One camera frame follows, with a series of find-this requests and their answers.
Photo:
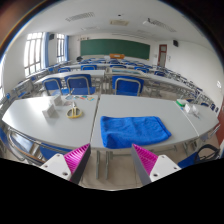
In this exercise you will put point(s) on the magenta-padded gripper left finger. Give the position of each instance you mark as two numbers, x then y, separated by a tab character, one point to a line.
76	160

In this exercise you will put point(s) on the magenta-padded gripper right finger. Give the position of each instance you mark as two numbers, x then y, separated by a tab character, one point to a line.
146	160

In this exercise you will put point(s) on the blue terry towel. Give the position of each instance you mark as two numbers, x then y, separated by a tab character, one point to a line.
133	131

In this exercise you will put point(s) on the blue metal-framed chair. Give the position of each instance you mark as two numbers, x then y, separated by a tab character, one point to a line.
126	86
52	85
79	83
50	151

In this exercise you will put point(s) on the blue black-framed chair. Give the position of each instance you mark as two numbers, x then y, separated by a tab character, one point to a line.
195	157

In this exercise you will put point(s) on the colourful cards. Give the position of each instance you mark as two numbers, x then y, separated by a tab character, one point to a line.
80	97

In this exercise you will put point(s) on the green and white box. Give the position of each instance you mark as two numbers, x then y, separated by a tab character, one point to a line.
182	102

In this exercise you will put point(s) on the grey classroom desk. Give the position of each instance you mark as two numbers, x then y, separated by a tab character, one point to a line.
156	79
71	74

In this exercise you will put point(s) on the group of blue chairs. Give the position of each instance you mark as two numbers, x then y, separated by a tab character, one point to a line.
89	67

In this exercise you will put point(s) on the brown door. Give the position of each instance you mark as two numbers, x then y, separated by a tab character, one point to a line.
162	55

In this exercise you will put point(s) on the orange lectern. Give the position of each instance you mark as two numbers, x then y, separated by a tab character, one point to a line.
117	56

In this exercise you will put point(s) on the blue curtain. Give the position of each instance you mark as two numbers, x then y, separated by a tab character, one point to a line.
66	48
46	50

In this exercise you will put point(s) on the narrow window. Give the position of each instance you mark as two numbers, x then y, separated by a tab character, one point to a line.
60	48

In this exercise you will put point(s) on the large window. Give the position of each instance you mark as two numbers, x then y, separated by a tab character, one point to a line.
33	54

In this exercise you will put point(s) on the green chalkboard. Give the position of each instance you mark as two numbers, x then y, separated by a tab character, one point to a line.
115	47

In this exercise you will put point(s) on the ceiling air vent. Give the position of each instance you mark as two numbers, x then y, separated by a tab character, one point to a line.
80	16
161	24

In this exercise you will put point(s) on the black wall speaker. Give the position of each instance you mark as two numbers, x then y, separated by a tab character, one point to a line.
51	36
175	42

